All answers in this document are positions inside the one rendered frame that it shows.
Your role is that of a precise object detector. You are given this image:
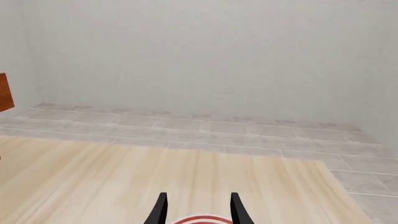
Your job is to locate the wooden cabinet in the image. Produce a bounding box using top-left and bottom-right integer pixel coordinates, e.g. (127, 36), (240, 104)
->
(0, 72), (16, 113)

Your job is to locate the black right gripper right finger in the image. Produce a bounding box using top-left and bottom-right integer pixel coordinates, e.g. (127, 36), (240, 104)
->
(230, 192), (256, 224)

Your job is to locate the white plate with red rings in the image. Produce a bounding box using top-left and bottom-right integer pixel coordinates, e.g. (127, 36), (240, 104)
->
(167, 214), (234, 224)

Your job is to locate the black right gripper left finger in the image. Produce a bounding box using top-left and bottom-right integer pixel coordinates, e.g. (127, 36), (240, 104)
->
(144, 192), (168, 224)

